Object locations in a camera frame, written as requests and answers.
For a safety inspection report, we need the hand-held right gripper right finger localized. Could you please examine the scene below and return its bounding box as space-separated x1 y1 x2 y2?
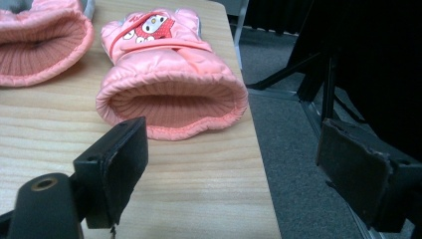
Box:
316 118 422 233

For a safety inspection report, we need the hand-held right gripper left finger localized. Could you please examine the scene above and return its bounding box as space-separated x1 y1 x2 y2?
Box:
73 116 149 230

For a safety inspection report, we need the pink padded glove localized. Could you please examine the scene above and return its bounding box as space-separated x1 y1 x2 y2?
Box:
95 7 249 141
0 0 97 89

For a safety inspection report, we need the black metal stand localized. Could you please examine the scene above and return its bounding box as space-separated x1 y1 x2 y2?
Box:
247 0 422 163

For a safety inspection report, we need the dark curtain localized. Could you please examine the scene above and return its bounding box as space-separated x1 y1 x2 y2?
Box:
243 0 313 36

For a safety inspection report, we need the metal floor rail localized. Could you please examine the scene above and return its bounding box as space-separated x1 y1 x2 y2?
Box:
248 87 379 239

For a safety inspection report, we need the white metal desk frame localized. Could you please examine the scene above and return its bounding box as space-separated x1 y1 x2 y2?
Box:
212 0 251 72

